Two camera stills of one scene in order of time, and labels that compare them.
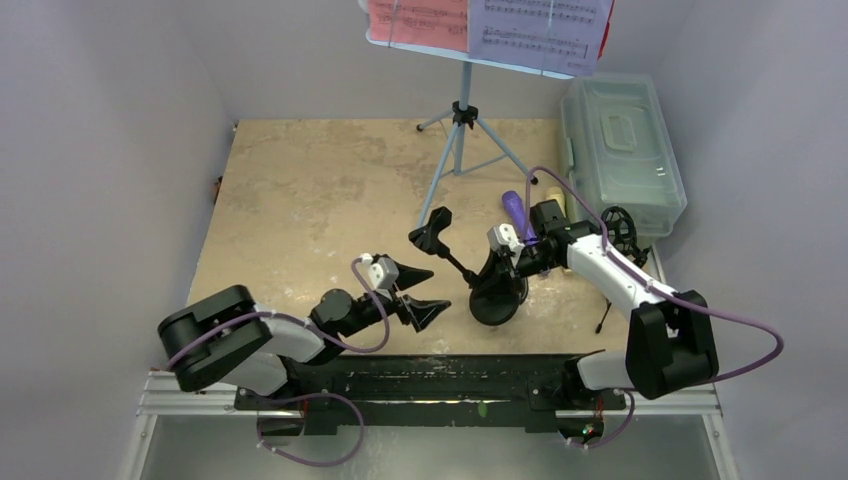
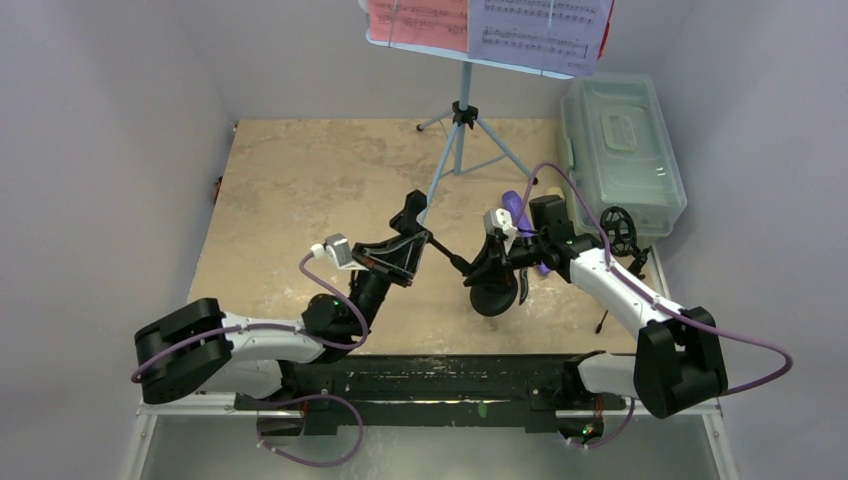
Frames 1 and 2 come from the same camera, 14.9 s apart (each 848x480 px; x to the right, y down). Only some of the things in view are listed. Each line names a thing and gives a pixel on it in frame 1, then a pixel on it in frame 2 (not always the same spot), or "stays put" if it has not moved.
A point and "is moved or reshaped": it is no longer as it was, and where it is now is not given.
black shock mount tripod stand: x=622 y=238 stays put
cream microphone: x=556 y=194 stays put
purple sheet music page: x=555 y=36 stays put
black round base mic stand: x=494 y=300 is moved or reshaped
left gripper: x=418 y=311 -> x=398 y=257
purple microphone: x=516 y=208 stays put
